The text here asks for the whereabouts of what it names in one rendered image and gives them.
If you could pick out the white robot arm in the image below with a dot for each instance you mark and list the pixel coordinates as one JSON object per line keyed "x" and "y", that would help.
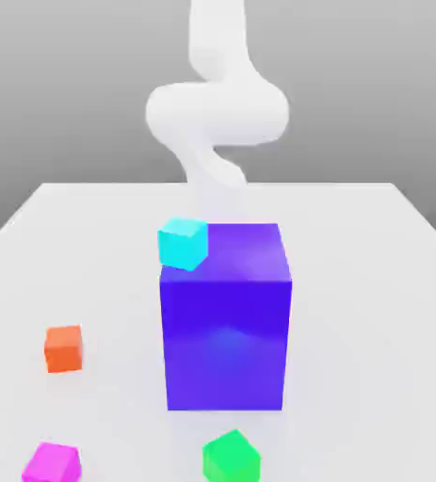
{"x": 217, "y": 113}

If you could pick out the small cyan cube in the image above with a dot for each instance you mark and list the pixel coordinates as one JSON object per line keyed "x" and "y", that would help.
{"x": 183, "y": 244}

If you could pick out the small orange cube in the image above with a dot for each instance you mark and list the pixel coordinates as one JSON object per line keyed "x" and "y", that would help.
{"x": 64, "y": 350}

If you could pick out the small green cube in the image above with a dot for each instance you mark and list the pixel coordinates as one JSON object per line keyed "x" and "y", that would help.
{"x": 230, "y": 457}

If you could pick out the small magenta cube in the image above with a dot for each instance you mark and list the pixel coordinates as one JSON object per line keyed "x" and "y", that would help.
{"x": 51, "y": 464}

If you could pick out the large purple box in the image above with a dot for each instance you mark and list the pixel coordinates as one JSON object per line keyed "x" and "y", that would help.
{"x": 225, "y": 339}

